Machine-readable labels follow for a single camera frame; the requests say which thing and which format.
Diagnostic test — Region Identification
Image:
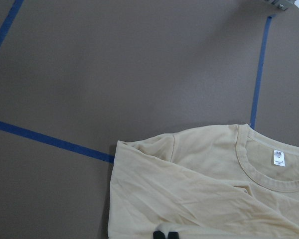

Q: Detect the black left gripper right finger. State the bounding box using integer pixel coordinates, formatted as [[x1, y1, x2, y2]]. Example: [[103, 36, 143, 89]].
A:
[[167, 232, 178, 239]]

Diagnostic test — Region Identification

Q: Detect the aluminium frame post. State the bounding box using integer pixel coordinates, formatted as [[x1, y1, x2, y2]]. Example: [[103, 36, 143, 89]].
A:
[[262, 0, 296, 11]]

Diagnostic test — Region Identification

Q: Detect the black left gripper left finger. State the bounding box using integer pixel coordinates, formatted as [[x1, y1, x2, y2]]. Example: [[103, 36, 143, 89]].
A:
[[153, 231, 165, 239]]

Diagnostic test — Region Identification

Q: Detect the cream long-sleeve graphic shirt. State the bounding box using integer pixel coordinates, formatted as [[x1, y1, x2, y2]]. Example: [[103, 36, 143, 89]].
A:
[[108, 124, 299, 239]]

